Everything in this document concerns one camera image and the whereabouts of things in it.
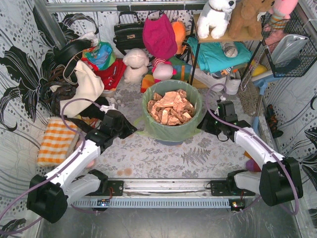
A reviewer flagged purple cable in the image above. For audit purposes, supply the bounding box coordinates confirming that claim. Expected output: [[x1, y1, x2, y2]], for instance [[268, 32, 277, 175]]
[[0, 98, 102, 236], [206, 83, 299, 216]]

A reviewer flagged silver foil pouch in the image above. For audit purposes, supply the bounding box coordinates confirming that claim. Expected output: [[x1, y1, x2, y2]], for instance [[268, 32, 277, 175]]
[[271, 34, 309, 64]]

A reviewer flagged teal folded cloth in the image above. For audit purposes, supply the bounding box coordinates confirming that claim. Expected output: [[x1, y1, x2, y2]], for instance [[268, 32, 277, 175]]
[[197, 42, 252, 73]]

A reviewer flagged colourful printed cloth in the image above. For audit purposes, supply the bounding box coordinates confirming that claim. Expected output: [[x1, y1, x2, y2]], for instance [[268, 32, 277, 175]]
[[81, 42, 116, 71]]

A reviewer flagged black hat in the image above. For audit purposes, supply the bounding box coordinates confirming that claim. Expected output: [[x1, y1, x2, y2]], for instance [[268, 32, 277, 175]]
[[53, 39, 92, 65]]

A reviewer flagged black wire basket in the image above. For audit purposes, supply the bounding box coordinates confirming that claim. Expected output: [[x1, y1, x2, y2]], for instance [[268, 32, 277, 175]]
[[262, 12, 317, 78]]

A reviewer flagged metal mounting rail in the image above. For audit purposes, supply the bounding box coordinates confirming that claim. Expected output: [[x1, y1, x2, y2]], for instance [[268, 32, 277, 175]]
[[72, 178, 255, 210]]

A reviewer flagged pink plush toy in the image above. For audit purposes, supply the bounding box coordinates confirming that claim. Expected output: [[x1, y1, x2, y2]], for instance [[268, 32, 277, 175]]
[[268, 0, 298, 30]]

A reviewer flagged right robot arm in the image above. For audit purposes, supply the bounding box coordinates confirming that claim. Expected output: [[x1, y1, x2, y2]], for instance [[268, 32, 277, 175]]
[[198, 101, 303, 206]]

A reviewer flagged orange checked towel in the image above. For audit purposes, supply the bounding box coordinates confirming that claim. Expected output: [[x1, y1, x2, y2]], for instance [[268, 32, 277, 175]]
[[37, 117, 79, 167]]

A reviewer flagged rainbow striped cloth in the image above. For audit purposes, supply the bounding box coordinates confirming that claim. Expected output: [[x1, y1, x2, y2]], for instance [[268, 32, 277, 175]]
[[140, 57, 192, 93]]

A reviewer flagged orange plush toy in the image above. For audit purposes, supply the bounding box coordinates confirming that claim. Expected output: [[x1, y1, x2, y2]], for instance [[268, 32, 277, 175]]
[[171, 21, 186, 55]]

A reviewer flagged red cloth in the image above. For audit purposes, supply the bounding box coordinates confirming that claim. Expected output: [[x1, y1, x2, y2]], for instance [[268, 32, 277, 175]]
[[87, 59, 127, 91]]

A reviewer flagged cream canvas tote bag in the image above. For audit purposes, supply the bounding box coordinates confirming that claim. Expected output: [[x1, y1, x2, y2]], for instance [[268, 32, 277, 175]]
[[50, 60, 104, 118]]

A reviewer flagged white sneaker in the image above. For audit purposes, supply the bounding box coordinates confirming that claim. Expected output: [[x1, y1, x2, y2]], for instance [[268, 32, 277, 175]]
[[225, 70, 241, 95]]

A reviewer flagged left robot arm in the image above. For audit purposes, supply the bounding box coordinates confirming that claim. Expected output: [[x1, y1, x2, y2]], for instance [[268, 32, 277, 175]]
[[26, 110, 137, 223]]

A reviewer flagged pink white plush doll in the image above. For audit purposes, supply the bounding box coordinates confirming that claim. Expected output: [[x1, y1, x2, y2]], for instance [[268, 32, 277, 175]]
[[152, 58, 177, 83]]

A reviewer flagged white plush dog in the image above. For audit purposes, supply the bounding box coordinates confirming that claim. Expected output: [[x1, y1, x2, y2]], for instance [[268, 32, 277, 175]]
[[197, 0, 236, 39]]

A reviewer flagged black leather handbag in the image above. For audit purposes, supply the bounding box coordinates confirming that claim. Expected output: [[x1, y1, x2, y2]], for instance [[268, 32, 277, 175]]
[[113, 11, 146, 56]]

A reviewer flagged crumpled brown paper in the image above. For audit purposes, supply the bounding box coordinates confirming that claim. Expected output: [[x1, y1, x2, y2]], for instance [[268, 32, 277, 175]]
[[147, 89, 195, 126]]

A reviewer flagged magenta cloth bag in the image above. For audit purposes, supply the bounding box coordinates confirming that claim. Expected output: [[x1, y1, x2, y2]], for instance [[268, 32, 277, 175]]
[[143, 13, 177, 60]]

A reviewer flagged grey small plush ball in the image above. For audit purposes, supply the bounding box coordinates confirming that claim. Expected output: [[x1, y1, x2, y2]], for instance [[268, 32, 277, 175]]
[[221, 42, 238, 58]]

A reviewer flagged blue-grey trash bin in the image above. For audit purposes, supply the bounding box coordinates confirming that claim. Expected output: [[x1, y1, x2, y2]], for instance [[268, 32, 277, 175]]
[[154, 135, 186, 146]]

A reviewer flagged brown teddy bear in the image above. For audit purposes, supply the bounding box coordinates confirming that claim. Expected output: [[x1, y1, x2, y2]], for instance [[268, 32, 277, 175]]
[[228, 0, 275, 39]]

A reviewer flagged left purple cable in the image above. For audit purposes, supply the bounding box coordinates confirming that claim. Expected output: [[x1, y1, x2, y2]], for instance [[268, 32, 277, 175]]
[[0, 98, 102, 236]]

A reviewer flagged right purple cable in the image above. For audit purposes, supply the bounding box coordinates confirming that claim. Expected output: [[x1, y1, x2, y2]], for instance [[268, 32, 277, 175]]
[[206, 83, 299, 216]]

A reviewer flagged pink glasses case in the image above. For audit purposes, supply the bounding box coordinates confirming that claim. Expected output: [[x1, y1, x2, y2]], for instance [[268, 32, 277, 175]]
[[87, 160, 96, 168]]

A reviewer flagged white fluffy plush lamb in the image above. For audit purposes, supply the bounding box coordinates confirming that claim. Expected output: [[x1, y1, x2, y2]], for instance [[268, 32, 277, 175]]
[[123, 48, 149, 83]]

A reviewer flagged green trash bag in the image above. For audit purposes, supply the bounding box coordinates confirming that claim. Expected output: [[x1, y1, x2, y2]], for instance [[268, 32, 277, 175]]
[[139, 80, 203, 142]]

